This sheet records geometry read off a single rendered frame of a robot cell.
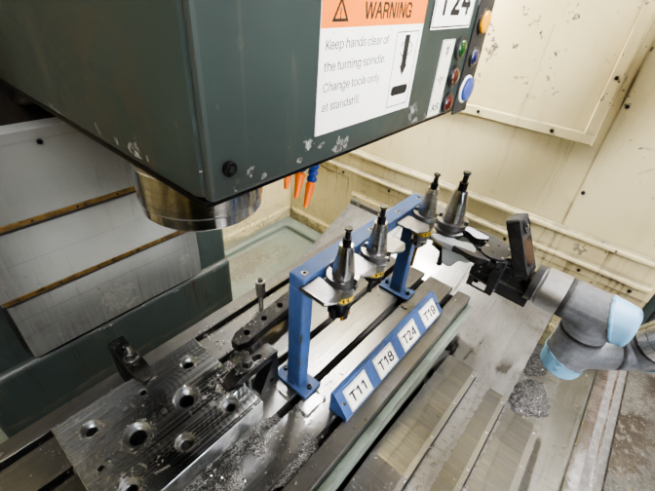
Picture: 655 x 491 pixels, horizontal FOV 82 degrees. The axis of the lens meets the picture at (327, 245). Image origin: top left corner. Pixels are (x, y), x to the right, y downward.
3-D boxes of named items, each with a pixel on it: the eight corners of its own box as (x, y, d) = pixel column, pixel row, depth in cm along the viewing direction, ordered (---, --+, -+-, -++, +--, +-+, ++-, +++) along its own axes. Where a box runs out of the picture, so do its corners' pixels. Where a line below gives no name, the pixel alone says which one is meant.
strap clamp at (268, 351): (278, 380, 89) (278, 337, 80) (233, 419, 80) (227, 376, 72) (268, 371, 90) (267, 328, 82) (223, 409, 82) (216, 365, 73)
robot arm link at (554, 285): (568, 289, 64) (578, 269, 69) (540, 277, 66) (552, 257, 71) (549, 321, 68) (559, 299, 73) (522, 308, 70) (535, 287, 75)
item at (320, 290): (347, 296, 69) (348, 293, 68) (328, 312, 65) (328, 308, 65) (319, 279, 72) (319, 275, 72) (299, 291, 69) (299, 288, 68)
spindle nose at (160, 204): (203, 168, 61) (193, 89, 54) (286, 196, 55) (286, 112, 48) (113, 207, 49) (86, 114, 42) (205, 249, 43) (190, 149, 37)
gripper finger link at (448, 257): (421, 260, 78) (466, 277, 75) (429, 237, 75) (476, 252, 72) (425, 252, 81) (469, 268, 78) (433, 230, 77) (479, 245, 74)
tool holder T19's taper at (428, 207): (420, 206, 95) (427, 181, 91) (438, 211, 94) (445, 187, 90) (414, 212, 92) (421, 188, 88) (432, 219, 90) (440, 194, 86)
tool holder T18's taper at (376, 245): (370, 241, 81) (375, 213, 77) (390, 247, 79) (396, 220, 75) (362, 250, 78) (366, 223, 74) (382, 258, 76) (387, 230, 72)
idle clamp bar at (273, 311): (309, 306, 109) (310, 289, 106) (243, 365, 91) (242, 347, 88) (295, 299, 112) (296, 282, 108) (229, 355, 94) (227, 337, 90)
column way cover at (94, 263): (208, 272, 118) (183, 101, 88) (32, 365, 87) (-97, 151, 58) (198, 265, 121) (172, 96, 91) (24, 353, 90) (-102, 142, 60)
